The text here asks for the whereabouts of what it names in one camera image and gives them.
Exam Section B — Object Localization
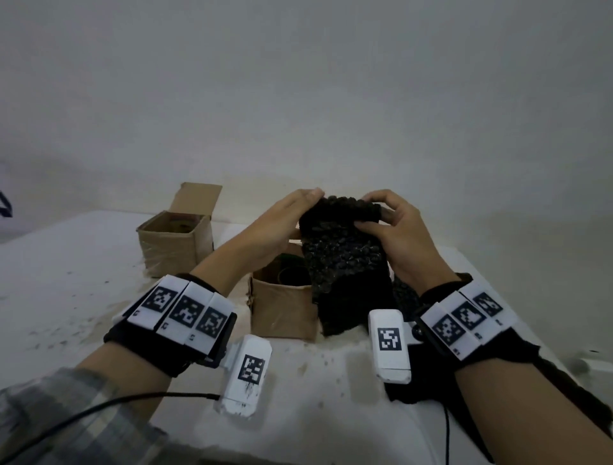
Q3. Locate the person's right hand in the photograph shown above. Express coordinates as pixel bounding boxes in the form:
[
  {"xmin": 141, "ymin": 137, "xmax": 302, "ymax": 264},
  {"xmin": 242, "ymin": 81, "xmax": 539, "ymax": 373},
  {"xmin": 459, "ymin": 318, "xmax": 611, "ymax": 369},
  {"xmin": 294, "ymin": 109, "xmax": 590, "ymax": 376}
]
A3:
[{"xmin": 354, "ymin": 189, "xmax": 461, "ymax": 298}]

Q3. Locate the person's left hand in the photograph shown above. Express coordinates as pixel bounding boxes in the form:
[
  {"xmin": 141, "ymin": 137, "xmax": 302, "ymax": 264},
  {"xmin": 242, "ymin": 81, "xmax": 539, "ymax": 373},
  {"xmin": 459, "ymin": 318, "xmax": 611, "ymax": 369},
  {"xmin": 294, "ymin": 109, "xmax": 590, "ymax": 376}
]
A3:
[{"xmin": 225, "ymin": 187, "xmax": 326, "ymax": 270}]

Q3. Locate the black bubble wrap piece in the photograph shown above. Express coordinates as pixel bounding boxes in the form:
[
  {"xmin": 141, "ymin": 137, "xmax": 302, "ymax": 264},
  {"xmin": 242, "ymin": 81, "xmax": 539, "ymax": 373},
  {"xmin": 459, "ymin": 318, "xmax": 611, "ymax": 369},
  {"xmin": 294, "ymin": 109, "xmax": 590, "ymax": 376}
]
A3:
[{"xmin": 299, "ymin": 195, "xmax": 398, "ymax": 338}]

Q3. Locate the paper box with notched rim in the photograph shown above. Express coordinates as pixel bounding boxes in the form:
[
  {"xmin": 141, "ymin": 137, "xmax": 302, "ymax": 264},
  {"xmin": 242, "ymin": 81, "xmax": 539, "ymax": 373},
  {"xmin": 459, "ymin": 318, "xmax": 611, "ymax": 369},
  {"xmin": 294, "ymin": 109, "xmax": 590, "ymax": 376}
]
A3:
[{"xmin": 248, "ymin": 241, "xmax": 321, "ymax": 342}]

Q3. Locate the paper box with tall flap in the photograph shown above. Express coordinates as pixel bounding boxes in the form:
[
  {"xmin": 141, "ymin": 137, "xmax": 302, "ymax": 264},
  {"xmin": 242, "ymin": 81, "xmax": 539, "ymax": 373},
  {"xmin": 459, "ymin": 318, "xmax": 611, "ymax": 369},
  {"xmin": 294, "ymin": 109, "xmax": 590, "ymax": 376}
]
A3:
[{"xmin": 136, "ymin": 181, "xmax": 223, "ymax": 278}]

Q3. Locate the pile of black bubble wrap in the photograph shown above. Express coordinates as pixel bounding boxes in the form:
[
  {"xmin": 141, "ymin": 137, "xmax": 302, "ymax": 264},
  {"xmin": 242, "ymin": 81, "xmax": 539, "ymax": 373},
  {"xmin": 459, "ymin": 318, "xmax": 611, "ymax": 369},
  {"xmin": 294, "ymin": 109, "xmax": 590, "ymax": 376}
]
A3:
[{"xmin": 382, "ymin": 273, "xmax": 613, "ymax": 461}]

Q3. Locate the person's right forearm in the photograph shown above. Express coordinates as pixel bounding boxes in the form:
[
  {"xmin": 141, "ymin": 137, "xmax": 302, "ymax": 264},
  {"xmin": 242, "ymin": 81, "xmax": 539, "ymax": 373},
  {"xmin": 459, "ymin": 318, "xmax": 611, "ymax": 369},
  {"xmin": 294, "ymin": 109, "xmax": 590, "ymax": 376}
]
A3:
[{"xmin": 452, "ymin": 356, "xmax": 613, "ymax": 465}]

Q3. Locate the person's left forearm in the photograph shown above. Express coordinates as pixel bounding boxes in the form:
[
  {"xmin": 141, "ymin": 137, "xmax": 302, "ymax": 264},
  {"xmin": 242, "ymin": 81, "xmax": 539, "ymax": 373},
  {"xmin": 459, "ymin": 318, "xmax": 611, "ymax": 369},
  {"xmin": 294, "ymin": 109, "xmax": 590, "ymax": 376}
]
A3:
[{"xmin": 0, "ymin": 247, "xmax": 250, "ymax": 465}]

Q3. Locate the clear glass jar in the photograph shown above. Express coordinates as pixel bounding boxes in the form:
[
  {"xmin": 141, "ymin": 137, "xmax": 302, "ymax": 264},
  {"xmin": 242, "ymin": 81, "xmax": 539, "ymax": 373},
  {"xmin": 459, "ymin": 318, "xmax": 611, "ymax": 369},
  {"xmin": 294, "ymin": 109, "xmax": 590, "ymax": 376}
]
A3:
[{"xmin": 275, "ymin": 254, "xmax": 312, "ymax": 287}]

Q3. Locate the left wrist marker band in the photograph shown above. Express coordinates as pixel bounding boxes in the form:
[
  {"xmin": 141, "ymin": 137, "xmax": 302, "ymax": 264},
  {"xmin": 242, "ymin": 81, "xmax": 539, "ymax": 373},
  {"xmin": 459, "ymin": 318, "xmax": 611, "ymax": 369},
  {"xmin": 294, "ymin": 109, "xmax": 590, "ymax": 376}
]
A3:
[{"xmin": 104, "ymin": 273, "xmax": 238, "ymax": 377}]

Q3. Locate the white plastic block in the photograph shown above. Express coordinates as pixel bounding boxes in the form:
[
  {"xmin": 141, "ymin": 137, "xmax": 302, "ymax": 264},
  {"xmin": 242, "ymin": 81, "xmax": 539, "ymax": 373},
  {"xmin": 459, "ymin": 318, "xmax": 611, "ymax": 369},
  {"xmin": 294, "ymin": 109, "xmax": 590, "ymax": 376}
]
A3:
[{"xmin": 572, "ymin": 354, "xmax": 613, "ymax": 379}]

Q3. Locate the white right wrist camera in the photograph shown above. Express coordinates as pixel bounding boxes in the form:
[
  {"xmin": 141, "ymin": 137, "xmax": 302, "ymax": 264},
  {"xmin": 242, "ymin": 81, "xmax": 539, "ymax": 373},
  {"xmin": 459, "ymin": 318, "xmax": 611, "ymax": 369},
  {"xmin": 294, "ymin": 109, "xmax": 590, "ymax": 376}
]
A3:
[{"xmin": 367, "ymin": 310, "xmax": 415, "ymax": 385}]

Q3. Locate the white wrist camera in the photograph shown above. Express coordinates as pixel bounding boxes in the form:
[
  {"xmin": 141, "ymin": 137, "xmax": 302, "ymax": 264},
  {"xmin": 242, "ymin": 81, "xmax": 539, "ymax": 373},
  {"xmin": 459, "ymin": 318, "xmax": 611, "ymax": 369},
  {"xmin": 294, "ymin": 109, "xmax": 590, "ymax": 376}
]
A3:
[
  {"xmin": 367, "ymin": 310, "xmax": 415, "ymax": 385},
  {"xmin": 214, "ymin": 334, "xmax": 273, "ymax": 418}
]

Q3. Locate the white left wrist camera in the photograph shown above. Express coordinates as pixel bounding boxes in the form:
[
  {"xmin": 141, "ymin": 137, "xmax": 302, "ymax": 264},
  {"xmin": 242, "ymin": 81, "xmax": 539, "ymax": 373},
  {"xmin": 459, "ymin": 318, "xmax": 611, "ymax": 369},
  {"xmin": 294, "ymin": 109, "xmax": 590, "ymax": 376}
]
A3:
[{"xmin": 214, "ymin": 334, "xmax": 273, "ymax": 418}]

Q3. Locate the black left camera cable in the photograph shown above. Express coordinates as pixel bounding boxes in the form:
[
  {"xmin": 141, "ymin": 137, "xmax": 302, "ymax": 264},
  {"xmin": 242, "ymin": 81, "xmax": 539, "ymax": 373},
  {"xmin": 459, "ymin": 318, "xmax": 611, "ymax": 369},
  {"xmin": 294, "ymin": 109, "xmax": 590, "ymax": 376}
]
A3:
[{"xmin": 0, "ymin": 392, "xmax": 221, "ymax": 463}]

